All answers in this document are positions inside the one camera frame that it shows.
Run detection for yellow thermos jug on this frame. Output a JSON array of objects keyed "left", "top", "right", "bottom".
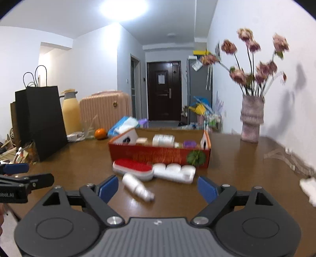
[{"left": 60, "top": 89, "right": 82, "bottom": 136}]

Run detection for white labelled bottle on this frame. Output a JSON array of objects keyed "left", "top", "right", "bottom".
[{"left": 152, "top": 134, "right": 175, "bottom": 147}]

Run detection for orange fruit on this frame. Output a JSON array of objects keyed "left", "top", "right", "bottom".
[{"left": 94, "top": 128, "right": 108, "bottom": 140}]

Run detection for pink ribbed suitcase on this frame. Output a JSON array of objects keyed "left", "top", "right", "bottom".
[{"left": 79, "top": 91, "right": 132, "bottom": 134}]

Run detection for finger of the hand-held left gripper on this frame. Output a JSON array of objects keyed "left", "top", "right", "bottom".
[
  {"left": 0, "top": 163, "right": 29, "bottom": 175},
  {"left": 0, "top": 173, "right": 55, "bottom": 196}
]

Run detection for clear snack packet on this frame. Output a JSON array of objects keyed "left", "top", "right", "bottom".
[{"left": 15, "top": 141, "right": 39, "bottom": 163}]

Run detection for black paper bag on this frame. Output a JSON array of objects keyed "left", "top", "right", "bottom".
[{"left": 15, "top": 65, "right": 68, "bottom": 162}]

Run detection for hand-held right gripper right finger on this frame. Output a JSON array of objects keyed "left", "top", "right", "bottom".
[{"left": 190, "top": 176, "right": 282, "bottom": 226}]

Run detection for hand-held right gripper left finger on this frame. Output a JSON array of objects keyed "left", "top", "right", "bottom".
[{"left": 35, "top": 175, "right": 124, "bottom": 226}]

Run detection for white earphone cable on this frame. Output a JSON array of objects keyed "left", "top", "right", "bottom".
[{"left": 263, "top": 148, "right": 316, "bottom": 177}]

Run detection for blue plastic bag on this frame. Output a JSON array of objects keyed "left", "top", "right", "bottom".
[{"left": 193, "top": 96, "right": 211, "bottom": 109}]

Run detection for blue tissue pack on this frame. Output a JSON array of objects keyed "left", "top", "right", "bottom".
[{"left": 107, "top": 116, "right": 140, "bottom": 136}]

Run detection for glass cup with straw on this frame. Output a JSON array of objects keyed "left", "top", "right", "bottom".
[{"left": 83, "top": 116, "right": 98, "bottom": 140}]

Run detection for round ceiling light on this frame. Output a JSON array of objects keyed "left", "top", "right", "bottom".
[{"left": 99, "top": 0, "right": 150, "bottom": 21}]

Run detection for purple plant decoration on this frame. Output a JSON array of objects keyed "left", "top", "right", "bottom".
[{"left": 215, "top": 91, "right": 224, "bottom": 114}]

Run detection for hanging white umbrella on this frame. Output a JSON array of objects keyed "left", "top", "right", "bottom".
[{"left": 206, "top": 65, "right": 213, "bottom": 92}]

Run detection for crumpled white tissue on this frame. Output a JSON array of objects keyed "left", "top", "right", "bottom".
[{"left": 299, "top": 177, "right": 316, "bottom": 207}]

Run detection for white spray bottle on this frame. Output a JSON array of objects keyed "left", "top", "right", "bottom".
[{"left": 122, "top": 173, "right": 155, "bottom": 202}]

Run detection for red lint brush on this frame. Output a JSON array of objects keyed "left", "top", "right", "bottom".
[{"left": 112, "top": 159, "right": 155, "bottom": 182}]

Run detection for grey interior door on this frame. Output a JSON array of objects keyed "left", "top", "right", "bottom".
[{"left": 130, "top": 56, "right": 140, "bottom": 119}]

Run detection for brown paper bag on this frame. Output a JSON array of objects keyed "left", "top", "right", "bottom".
[{"left": 10, "top": 101, "right": 19, "bottom": 146}]

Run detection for pink ceramic vase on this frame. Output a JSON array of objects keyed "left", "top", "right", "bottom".
[{"left": 240, "top": 95, "right": 265, "bottom": 143}]

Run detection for red cardboard box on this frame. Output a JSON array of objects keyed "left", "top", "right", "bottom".
[{"left": 108, "top": 128, "right": 212, "bottom": 170}]

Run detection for grey fridge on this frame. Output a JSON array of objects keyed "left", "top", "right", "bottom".
[{"left": 187, "top": 56, "right": 213, "bottom": 124}]

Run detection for storage cart with bottles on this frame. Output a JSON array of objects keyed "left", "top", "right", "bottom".
[{"left": 196, "top": 112, "right": 221, "bottom": 130}]

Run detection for white three-compartment case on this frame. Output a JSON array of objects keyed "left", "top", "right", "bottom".
[{"left": 152, "top": 163, "right": 197, "bottom": 184}]

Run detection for dark entry door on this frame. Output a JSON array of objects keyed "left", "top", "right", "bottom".
[{"left": 147, "top": 61, "right": 182, "bottom": 121}]

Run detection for dried pink roses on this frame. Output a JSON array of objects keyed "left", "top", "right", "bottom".
[{"left": 200, "top": 28, "right": 290, "bottom": 97}]

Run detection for yellow watering can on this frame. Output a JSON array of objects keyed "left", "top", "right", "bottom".
[{"left": 189, "top": 104, "right": 206, "bottom": 115}]

